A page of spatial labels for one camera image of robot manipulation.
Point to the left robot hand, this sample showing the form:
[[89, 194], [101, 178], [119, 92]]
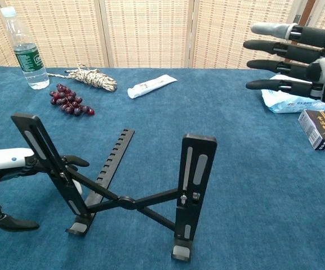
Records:
[[7, 159]]

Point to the black folding laptop stand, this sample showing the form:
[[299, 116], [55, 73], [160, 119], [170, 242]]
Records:
[[198, 197]]

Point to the light blue wet wipes pack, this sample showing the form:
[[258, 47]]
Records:
[[289, 104]]

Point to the black screen hinge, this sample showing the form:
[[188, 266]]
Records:
[[296, 18], [308, 21]]

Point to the small black carton box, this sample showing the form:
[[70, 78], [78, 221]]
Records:
[[320, 129]]

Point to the dark red grape bunch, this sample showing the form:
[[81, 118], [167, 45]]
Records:
[[69, 102]]

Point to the green label water bottle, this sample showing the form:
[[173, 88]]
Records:
[[30, 60]]

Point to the blue table cloth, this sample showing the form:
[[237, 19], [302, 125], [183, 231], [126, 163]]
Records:
[[263, 211]]

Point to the white toothpaste tube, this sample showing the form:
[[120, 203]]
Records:
[[151, 84]]

